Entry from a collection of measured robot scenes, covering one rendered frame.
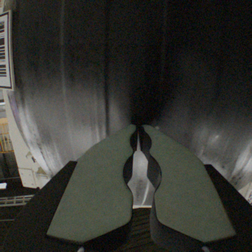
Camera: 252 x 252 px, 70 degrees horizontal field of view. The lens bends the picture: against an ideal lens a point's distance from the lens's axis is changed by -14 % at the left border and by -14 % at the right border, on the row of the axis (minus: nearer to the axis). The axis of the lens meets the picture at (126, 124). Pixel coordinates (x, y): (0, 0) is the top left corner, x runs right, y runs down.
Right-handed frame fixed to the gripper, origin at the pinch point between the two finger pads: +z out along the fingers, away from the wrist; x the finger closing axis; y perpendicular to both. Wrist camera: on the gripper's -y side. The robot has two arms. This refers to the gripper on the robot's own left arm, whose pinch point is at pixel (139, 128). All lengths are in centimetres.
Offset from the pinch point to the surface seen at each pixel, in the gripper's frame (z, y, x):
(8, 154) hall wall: 708, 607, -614
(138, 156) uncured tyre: 1.5, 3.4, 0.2
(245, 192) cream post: 18.1, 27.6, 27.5
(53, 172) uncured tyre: 3.0, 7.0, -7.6
